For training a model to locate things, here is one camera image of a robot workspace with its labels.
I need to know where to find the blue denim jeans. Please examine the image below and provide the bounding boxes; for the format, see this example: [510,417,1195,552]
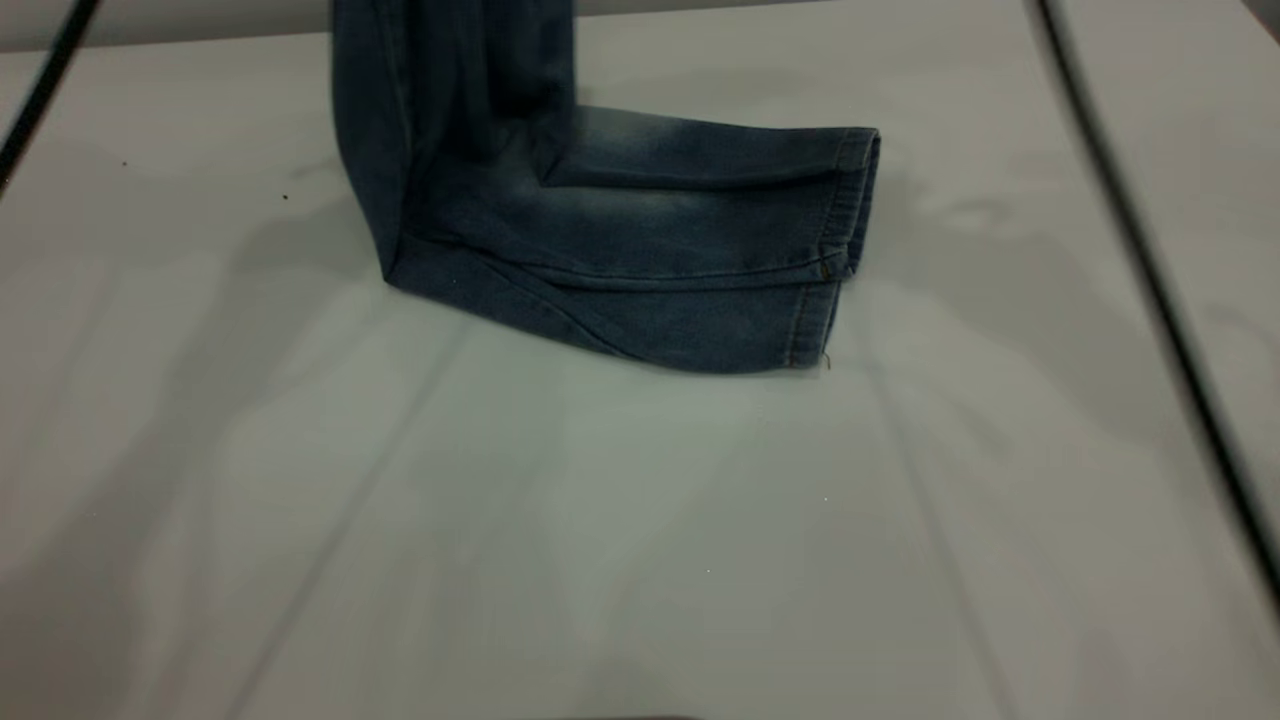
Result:
[330,0,883,377]

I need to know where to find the thin black cable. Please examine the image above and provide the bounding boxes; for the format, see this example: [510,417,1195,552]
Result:
[0,0,103,191]
[1035,0,1280,601]

